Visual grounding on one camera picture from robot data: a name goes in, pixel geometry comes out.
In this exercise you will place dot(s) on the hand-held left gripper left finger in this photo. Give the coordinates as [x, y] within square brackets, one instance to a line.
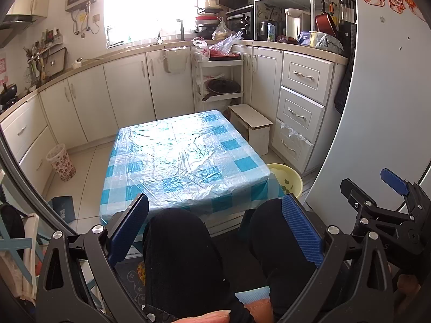
[129, 228]

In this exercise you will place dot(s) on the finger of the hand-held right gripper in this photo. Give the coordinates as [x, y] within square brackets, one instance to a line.
[357, 195]
[394, 180]

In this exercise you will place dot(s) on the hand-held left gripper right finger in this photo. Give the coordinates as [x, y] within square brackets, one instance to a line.
[303, 232]

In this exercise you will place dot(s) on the yellow plastic bin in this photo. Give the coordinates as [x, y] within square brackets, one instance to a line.
[276, 169]

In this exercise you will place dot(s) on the person's left forearm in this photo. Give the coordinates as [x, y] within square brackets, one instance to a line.
[205, 318]

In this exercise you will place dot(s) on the person's right hand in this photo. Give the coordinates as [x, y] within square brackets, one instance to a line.
[409, 283]

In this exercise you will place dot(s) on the dark patterned floor mat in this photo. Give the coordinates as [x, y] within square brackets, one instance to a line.
[131, 282]

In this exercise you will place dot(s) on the person's left leg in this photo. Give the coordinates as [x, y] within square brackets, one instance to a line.
[181, 259]

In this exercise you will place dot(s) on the blue cardboard box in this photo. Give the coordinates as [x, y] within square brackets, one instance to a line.
[62, 208]

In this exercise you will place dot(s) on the white cabinet drawer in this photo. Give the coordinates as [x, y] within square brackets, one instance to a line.
[306, 72]
[299, 109]
[293, 151]

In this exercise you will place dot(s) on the person's light blue shirt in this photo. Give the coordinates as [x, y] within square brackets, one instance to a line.
[252, 296]

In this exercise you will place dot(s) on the clear plastic bag on drawer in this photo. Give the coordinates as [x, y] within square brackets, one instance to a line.
[294, 133]

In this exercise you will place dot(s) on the white refrigerator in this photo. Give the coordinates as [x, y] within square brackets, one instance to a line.
[387, 91]

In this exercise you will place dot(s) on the table with blue checked cover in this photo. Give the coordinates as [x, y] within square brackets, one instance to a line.
[185, 154]

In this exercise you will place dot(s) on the floral waste basket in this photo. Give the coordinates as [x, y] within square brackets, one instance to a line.
[62, 163]

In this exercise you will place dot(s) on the white cloth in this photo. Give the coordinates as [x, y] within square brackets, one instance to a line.
[23, 276]

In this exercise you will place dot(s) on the white wooden stool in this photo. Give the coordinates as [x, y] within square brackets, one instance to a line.
[251, 117]

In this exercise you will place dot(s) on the white kitchen base cabinets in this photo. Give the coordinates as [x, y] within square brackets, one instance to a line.
[128, 84]

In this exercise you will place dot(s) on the grey and yellow bag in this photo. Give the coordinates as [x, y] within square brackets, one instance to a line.
[328, 43]

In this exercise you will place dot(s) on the white rolling shelf cart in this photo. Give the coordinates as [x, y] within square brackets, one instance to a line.
[197, 84]

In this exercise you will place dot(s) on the blue packet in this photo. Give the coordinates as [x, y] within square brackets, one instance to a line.
[306, 38]

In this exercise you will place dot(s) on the black frying pan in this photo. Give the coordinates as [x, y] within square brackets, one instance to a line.
[222, 87]

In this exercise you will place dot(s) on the red saucepan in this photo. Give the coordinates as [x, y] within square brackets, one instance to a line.
[325, 23]

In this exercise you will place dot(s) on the white cup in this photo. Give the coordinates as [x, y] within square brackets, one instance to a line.
[76, 64]

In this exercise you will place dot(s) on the hanging beige cloth bag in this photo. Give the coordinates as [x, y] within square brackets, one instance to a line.
[175, 62]

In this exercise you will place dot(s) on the red and orange sticker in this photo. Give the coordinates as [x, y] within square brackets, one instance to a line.
[416, 6]

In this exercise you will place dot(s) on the small red lion sticker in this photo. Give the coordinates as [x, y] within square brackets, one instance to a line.
[396, 0]

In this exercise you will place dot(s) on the black blender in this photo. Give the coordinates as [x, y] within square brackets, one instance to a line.
[346, 6]

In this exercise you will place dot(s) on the white electric water boiler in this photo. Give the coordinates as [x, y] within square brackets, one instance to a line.
[296, 23]

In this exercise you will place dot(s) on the hanging grey tray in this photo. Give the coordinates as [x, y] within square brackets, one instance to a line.
[55, 62]

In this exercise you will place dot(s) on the black wok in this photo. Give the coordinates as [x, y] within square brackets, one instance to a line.
[8, 92]

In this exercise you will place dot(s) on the red tray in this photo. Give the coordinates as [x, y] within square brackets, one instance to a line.
[225, 57]

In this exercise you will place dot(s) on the metal windowsill rack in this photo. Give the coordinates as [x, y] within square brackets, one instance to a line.
[114, 37]

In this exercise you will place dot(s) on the white and red plastic bag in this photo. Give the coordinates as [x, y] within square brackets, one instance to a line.
[202, 48]

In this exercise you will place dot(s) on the large clear plastic bag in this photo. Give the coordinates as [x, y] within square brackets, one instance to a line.
[225, 43]

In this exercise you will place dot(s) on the black faucet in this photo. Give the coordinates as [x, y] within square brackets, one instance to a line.
[180, 30]

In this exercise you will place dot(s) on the black toaster oven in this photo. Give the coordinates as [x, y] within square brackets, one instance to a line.
[240, 23]

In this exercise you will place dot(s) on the bag of yellow food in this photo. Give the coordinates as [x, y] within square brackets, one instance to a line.
[222, 30]

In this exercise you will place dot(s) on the kitchen window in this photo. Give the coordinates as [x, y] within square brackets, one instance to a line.
[151, 6]

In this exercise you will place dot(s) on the range hood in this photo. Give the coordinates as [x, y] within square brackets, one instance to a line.
[16, 27]

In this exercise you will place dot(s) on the white pot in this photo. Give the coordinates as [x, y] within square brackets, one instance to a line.
[208, 3]

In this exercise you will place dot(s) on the teal folding frame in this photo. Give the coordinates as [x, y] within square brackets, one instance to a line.
[16, 245]

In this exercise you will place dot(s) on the wall utensil rack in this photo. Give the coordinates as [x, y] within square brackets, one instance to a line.
[37, 60]

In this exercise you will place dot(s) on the pink wall stickers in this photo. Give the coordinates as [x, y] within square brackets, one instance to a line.
[3, 70]

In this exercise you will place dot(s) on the wall power outlet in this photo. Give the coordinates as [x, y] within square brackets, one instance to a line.
[96, 17]

